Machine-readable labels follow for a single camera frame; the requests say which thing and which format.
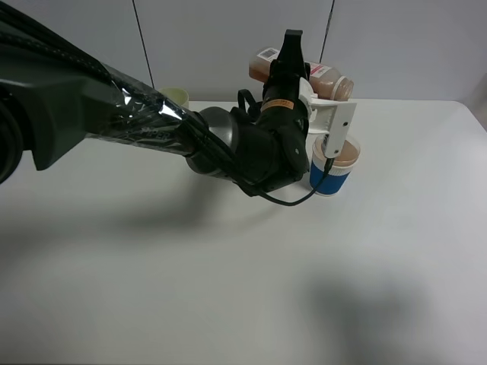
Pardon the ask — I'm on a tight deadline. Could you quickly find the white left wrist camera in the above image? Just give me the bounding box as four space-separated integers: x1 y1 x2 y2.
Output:
298 78 357 159

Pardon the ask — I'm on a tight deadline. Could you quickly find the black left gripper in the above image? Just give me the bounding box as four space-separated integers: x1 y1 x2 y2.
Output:
237 29 310 132

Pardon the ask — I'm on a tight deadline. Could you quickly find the blue sleeved clear cup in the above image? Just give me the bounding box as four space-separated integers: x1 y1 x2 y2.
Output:
309 135 361 196

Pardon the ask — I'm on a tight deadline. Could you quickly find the pale green plastic cup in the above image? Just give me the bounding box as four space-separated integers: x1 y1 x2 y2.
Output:
158 87 189 109

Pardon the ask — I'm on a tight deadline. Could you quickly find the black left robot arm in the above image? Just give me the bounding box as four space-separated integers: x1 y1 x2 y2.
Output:
1 4 310 198

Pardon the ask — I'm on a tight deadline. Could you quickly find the clear plastic drink bottle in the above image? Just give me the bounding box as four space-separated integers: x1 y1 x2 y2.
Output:
249 47 354 101

